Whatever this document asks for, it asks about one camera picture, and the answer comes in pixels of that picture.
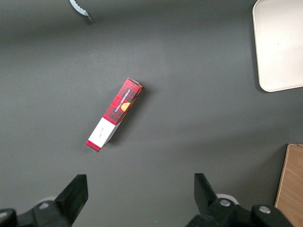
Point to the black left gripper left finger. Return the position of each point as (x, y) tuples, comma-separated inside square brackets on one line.
[(71, 198)]

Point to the cream plastic tray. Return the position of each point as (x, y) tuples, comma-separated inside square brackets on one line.
[(279, 45)]

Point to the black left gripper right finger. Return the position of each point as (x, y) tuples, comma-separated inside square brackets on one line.
[(208, 201)]

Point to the wooden board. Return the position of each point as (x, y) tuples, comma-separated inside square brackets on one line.
[(290, 184)]

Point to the red plaid shortbread box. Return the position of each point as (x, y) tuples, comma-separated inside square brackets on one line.
[(114, 114)]

